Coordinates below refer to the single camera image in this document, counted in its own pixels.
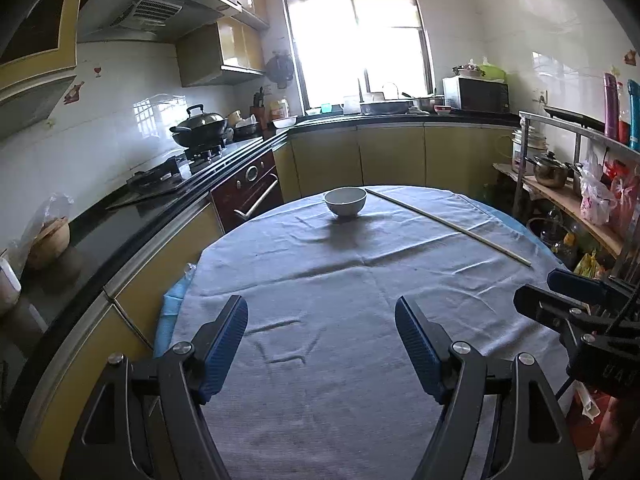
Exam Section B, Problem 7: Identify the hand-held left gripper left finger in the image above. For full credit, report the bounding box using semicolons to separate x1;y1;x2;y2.
60;294;249;480

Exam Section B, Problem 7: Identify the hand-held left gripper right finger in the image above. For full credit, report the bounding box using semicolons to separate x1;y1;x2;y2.
394;296;583;480

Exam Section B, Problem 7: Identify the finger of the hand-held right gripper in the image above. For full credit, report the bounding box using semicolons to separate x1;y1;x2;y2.
546;268;640;311
513;284;608;346

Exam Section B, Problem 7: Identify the person's right forearm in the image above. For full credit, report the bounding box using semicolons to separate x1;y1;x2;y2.
595;394;626;468

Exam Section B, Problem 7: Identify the yellow packet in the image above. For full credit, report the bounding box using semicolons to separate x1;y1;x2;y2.
572;252;601;278

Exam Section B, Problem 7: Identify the blue table cover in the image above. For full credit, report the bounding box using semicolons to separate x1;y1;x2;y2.
154;205;566;356

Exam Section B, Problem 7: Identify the metal shelf rack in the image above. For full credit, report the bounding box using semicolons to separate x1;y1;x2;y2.
492;110;640;286

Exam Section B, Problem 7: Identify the pink white plastic bag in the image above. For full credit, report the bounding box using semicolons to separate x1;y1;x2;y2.
580;160;618;226

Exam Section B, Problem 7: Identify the red hanging bag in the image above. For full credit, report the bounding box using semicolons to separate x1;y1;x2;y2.
607;160;640;233

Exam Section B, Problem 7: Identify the steel pot with lid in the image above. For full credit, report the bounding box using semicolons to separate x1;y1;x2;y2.
525;151;571;189

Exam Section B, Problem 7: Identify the long white stick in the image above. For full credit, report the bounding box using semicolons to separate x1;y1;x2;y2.
365;188;532;266

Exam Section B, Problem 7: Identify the stack of white dishes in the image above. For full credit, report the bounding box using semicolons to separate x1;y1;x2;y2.
511;127;546;161

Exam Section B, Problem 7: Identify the black tray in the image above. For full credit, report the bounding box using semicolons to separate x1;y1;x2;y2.
542;106;606;133

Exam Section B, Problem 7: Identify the maroon built-in oven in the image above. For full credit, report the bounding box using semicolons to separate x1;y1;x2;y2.
210;149;285;233

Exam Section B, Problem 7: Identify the white bowl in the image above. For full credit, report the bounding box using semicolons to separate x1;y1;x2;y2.
324;186;367;219

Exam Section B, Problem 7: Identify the blue thermos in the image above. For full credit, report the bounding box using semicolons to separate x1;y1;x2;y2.
627;79;640;151

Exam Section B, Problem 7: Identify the purple thermos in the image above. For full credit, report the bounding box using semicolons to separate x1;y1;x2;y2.
602;72;621;141

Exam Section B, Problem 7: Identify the black gas stove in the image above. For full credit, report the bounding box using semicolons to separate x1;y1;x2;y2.
105;144;226;211

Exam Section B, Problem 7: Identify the microwave oven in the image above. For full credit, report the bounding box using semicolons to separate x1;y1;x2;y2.
442;76;511;114

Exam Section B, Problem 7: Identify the clear plastic bag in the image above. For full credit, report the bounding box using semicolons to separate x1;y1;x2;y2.
7;192;75;271

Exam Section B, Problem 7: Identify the white jar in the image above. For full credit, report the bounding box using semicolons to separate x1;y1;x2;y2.
0;255;23;311

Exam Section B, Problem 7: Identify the green plastic lid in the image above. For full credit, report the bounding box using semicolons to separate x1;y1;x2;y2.
475;62;507;83

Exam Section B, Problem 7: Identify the black wok with lid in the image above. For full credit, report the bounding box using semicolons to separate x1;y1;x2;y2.
169;104;228;148

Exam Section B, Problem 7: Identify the knife block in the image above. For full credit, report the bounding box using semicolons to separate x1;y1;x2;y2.
250;87;268;123

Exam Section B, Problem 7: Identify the metal basin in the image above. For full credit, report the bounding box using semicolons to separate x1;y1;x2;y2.
360;100;416;116

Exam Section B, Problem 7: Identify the kitchen window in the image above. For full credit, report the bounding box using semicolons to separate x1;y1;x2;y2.
275;0;436;116

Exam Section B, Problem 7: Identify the steel range hood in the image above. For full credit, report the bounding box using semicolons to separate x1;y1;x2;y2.
77;0;243;43

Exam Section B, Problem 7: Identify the dark wall fan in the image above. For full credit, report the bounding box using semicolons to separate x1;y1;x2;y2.
264;50;296;88

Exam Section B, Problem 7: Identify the small yellow wall cabinet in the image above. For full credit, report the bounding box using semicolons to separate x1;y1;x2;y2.
176;17;266;88

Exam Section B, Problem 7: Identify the yellow glass-door wall cabinet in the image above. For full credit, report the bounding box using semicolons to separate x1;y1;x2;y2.
0;0;86;136

